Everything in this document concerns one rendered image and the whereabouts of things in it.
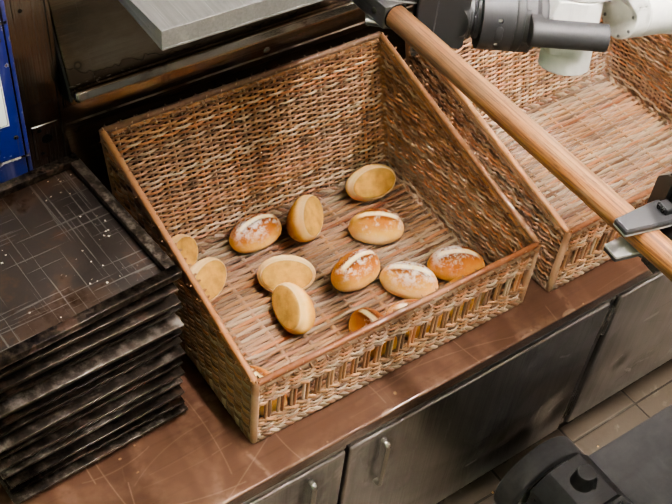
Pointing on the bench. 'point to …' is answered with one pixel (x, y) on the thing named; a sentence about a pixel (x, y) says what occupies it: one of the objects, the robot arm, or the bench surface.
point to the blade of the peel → (201, 16)
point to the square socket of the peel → (378, 9)
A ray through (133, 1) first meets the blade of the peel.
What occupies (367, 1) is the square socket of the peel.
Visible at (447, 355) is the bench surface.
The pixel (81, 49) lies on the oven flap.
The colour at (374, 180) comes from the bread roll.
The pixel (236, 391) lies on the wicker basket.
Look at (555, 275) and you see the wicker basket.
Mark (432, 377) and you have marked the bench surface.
